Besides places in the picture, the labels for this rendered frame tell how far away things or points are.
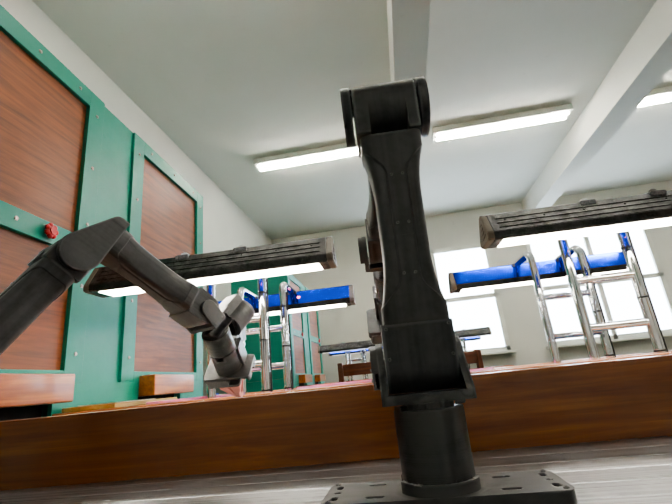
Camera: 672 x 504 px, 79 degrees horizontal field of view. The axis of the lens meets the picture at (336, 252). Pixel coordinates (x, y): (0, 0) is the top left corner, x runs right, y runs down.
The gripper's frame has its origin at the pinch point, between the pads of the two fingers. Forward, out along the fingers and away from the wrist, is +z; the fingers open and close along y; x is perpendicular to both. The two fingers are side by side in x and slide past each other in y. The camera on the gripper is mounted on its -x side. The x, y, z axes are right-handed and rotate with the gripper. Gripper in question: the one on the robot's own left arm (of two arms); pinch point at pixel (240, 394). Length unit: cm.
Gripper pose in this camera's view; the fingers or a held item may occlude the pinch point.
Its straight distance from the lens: 102.5
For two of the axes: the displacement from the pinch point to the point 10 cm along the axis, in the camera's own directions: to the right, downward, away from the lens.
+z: 1.5, 8.5, 5.1
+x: -0.2, 5.2, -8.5
